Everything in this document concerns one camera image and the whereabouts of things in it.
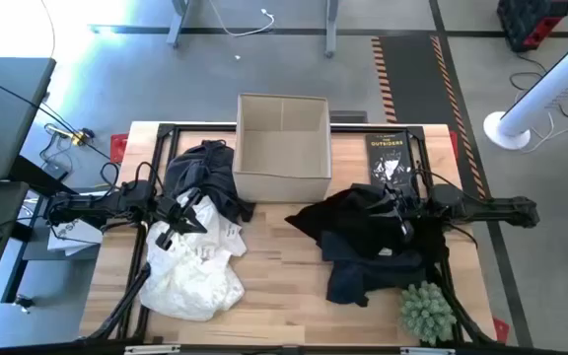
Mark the dark grey floor box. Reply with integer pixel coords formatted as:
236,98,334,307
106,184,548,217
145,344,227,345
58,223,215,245
328,110,369,125

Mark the beige fabric storage box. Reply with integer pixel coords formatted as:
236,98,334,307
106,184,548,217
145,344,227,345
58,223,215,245
232,93,333,204

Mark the black hazard-striped floor mat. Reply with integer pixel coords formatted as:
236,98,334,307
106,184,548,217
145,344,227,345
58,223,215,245
371,34,488,199

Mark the silver frame bracket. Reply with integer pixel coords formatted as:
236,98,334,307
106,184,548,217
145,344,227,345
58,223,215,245
124,344,182,355
400,346,456,355

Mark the green artificial plant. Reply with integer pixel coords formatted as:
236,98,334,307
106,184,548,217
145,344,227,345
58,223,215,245
398,280,459,347

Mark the black and red crate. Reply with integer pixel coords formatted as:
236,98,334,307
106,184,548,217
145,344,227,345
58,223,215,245
496,0,568,53

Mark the white floor cable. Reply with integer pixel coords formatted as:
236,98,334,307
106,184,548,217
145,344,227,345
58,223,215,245
208,0,277,38

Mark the grey desk leg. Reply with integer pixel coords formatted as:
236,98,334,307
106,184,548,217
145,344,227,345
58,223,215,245
166,0,192,48
323,0,340,58

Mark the large white garment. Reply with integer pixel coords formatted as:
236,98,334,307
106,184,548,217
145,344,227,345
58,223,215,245
138,244,247,322

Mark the dark navy garment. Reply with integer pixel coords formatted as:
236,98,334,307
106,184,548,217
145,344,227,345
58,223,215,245
320,231,434,309

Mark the black garment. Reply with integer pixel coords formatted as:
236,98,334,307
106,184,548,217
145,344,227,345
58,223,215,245
163,139,257,225
284,182,451,263

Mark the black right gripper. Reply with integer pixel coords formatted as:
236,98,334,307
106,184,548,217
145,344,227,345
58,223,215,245
384,185,420,245

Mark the black Outsiders book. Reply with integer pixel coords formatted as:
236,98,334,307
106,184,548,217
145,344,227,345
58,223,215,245
364,130,414,191

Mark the white printed paper sheet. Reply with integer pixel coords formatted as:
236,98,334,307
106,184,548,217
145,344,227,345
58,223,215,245
46,218,105,258

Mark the dark grey desk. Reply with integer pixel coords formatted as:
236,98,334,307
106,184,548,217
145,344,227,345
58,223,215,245
0,55,58,183

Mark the black floor cable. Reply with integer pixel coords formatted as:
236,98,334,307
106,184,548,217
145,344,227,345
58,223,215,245
509,52,568,120

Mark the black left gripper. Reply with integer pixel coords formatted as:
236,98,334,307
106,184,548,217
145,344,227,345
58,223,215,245
153,186,209,251

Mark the brass yellow floor fitting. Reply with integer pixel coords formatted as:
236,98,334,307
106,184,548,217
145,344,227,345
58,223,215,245
43,122,96,148

